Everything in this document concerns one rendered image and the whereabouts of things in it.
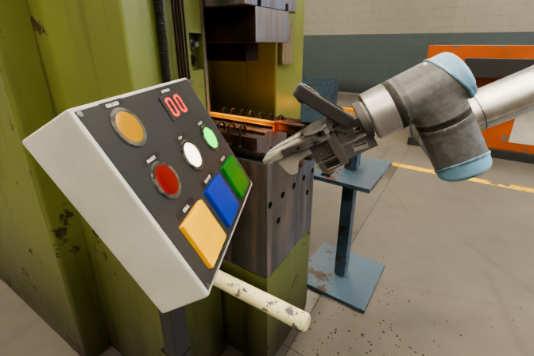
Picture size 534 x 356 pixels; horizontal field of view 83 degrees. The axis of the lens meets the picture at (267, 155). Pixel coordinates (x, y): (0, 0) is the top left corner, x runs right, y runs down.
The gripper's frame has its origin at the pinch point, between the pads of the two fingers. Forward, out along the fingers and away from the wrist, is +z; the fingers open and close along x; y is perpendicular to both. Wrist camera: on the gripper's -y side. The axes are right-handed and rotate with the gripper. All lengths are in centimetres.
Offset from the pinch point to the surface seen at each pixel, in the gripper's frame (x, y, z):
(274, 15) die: 45, -27, -12
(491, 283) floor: 93, 149, -48
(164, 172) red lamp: -19.9, -9.7, 8.0
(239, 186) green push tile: -2.1, 2.6, 7.7
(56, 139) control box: -27.0, -19.6, 12.1
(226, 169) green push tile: -3.2, -2.0, 7.7
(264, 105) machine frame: 75, -1, 12
